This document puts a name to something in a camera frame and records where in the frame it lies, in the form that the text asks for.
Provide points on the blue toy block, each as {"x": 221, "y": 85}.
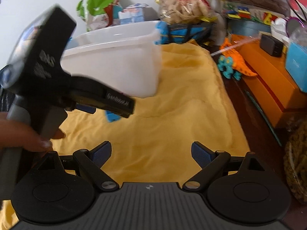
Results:
{"x": 112, "y": 117}

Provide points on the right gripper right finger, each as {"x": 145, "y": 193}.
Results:
{"x": 213, "y": 165}

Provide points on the orange box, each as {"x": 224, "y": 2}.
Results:
{"x": 274, "y": 89}

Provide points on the black small box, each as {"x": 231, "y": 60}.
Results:
{"x": 271, "y": 45}

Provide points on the blue black bag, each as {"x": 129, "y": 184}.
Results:
{"x": 182, "y": 33}

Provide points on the light blue box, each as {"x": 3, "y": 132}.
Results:
{"x": 296, "y": 65}

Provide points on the orange toy dinosaur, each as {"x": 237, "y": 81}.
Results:
{"x": 238, "y": 62}

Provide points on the person's left hand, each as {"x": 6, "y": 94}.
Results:
{"x": 16, "y": 134}

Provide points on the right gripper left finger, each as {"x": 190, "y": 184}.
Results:
{"x": 89, "y": 166}

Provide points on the white plastic storage bin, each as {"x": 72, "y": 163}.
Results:
{"x": 125, "y": 57}

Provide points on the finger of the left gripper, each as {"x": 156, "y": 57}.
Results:
{"x": 85, "y": 108}

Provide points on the blue white tissue box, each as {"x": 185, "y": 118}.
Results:
{"x": 133, "y": 13}

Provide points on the clear box of toy blocks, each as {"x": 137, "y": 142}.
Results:
{"x": 262, "y": 11}

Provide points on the woven basket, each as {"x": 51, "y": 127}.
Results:
{"x": 295, "y": 163}

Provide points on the yellow cloth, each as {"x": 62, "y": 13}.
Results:
{"x": 154, "y": 144}

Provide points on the green white snack bag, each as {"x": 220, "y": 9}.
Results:
{"x": 98, "y": 14}

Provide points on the bag of wooden pieces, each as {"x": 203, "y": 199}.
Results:
{"x": 186, "y": 11}

